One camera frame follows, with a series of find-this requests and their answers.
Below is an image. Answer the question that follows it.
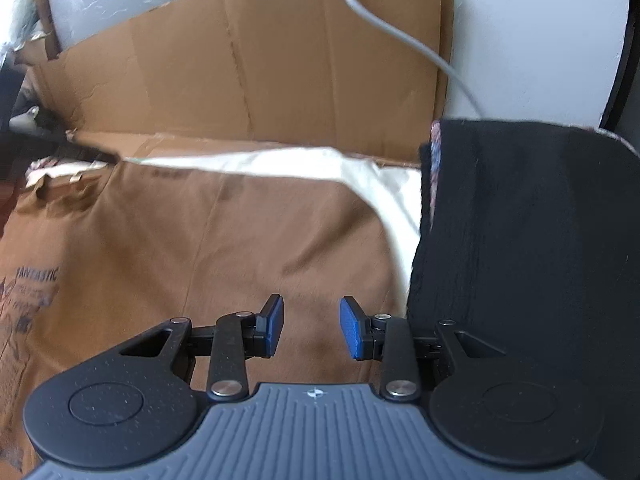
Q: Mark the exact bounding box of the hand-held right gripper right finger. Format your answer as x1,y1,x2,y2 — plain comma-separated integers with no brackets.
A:
340,296,506,402

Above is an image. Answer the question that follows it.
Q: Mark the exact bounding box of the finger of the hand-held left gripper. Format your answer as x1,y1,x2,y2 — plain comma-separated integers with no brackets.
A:
52,131,121,165

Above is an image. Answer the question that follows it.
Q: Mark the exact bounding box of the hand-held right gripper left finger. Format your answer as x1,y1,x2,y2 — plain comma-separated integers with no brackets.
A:
120,294,286,402

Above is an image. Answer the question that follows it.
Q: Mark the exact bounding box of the brown printed t-shirt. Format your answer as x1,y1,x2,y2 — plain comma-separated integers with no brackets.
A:
0,160,416,476

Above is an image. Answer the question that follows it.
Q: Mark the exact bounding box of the cream bear print bed sheet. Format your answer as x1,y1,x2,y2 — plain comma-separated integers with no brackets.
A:
25,147,423,306

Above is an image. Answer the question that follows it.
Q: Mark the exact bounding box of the brown cardboard sheet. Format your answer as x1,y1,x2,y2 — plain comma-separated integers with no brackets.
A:
25,0,456,168

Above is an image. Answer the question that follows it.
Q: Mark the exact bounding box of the folded black garment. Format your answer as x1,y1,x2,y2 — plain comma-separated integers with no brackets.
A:
407,117,640,461

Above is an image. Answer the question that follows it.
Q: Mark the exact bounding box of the white cable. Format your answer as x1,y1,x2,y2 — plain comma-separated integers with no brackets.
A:
325,0,488,121

